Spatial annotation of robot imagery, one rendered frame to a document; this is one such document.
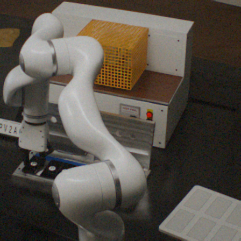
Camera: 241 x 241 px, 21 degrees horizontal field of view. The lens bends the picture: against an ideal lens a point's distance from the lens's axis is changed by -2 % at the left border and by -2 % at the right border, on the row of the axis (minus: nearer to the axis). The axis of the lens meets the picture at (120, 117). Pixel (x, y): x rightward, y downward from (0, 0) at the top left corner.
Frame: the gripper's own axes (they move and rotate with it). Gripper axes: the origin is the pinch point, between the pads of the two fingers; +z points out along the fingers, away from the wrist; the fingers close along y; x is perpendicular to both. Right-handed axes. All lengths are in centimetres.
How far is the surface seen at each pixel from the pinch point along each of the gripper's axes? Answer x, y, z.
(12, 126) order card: 17.2, -17.2, -3.7
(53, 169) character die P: 0.2, 7.6, 1.3
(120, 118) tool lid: 9.6, 27.0, -18.6
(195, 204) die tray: 2, 58, 3
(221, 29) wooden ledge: 144, 38, -26
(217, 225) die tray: -6, 68, 5
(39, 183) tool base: -6.6, 5.5, 4.3
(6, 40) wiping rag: 92, -59, -15
